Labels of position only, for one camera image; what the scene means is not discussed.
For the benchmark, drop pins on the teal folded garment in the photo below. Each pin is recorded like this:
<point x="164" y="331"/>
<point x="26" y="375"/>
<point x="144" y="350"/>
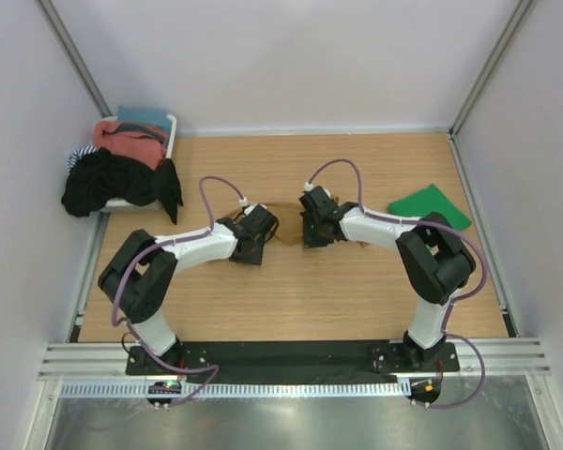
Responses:
<point x="149" y="116"/>

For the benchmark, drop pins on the slotted cable duct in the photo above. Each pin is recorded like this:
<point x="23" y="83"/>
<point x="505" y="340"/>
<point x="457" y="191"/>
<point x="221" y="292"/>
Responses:
<point x="174" y="390"/>

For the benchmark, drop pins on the black garment over bin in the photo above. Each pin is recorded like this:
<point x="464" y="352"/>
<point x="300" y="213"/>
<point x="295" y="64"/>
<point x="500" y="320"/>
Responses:
<point x="101" y="177"/>

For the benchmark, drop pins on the green tank top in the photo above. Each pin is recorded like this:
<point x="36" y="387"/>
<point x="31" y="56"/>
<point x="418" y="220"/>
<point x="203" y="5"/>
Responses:
<point x="430" y="199"/>

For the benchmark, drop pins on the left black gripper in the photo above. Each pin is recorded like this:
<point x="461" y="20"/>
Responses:
<point x="255" y="258"/>

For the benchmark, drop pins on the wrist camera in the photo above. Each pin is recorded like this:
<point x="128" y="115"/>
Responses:
<point x="246" y="206"/>
<point x="308" y="187"/>

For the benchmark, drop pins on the tan tank top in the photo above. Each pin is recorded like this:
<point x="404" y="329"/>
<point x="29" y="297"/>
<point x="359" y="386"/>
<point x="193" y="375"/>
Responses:
<point x="290" y="228"/>

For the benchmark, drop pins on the striped garment in bin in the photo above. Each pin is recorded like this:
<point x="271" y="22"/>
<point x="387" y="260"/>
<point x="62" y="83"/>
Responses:
<point x="76" y="155"/>

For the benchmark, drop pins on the salmon pink garment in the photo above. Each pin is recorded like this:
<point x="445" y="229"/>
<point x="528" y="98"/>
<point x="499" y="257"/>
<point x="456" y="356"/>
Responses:
<point x="144" y="143"/>

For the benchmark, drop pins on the black tank top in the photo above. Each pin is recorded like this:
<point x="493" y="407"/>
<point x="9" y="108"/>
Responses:
<point x="167" y="188"/>

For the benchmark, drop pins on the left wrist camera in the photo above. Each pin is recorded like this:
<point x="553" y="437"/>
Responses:
<point x="246" y="206"/>

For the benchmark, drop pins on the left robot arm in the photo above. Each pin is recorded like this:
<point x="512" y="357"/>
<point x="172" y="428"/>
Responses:
<point x="138" y="277"/>

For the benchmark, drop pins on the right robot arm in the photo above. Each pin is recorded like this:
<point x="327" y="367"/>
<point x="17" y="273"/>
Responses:
<point x="435" y="259"/>

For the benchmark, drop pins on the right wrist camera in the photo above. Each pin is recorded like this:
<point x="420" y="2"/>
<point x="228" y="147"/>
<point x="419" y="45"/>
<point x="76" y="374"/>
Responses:
<point x="308" y="187"/>

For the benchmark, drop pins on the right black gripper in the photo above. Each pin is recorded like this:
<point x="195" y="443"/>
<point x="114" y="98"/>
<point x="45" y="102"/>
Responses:
<point x="309" y="240"/>

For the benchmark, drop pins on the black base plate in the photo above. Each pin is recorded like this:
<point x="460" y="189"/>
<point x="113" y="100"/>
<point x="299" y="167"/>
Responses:
<point x="357" y="363"/>

